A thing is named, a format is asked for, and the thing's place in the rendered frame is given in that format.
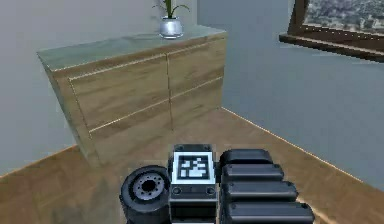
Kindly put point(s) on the wooden chest of drawers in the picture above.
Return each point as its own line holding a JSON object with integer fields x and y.
{"x": 140, "y": 93}

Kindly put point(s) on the brown framed window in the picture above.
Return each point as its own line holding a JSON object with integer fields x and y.
{"x": 336, "y": 30}

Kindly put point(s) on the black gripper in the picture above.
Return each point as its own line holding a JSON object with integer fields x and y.
{"x": 146, "y": 193}

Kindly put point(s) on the green plant in silver pot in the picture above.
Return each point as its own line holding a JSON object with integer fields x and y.
{"x": 171, "y": 26}

